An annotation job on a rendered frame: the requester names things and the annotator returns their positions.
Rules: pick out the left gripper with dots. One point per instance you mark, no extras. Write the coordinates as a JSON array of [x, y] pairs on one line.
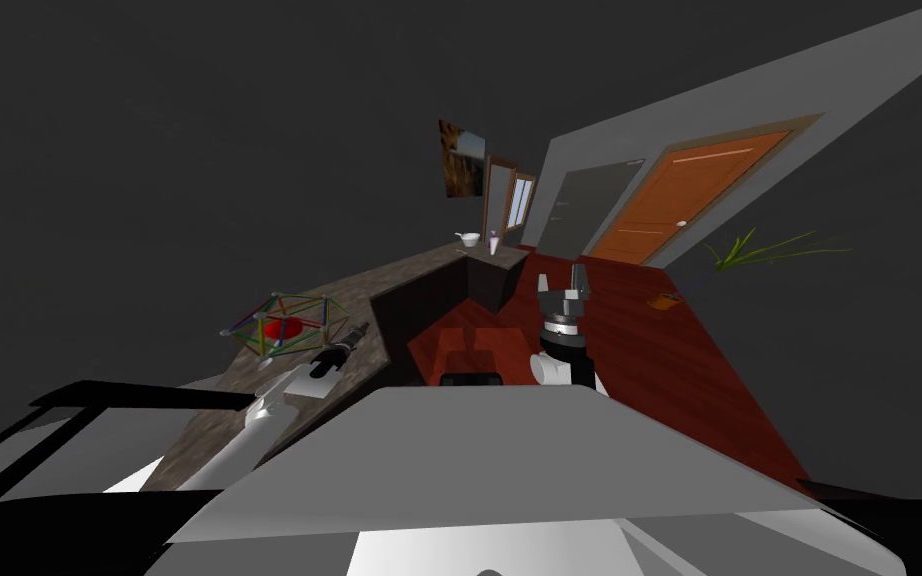
[[342, 347]]

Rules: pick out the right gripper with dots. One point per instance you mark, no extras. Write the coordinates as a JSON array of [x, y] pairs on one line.
[[563, 305]]

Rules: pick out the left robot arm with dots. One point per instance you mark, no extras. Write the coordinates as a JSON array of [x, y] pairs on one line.
[[245, 438]]

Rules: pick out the red round fruit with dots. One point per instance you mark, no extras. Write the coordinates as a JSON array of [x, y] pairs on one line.
[[282, 329]]

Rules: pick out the grey door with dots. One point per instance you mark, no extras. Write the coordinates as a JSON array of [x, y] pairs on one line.
[[585, 210]]

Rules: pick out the white and pink bottle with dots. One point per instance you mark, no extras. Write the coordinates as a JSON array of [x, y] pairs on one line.
[[494, 244]]

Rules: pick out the brown framed window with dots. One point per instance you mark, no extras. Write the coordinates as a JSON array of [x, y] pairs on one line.
[[520, 202]]

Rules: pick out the white bowl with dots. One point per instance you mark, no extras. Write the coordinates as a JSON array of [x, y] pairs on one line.
[[470, 238]]

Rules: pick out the orange wooden door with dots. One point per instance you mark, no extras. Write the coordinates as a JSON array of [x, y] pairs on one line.
[[689, 196]]

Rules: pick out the green plant in orange pot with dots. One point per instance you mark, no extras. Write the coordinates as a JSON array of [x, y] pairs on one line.
[[737, 254]]

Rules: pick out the landscape picture on wall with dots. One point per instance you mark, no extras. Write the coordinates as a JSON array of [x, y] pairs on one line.
[[461, 160]]

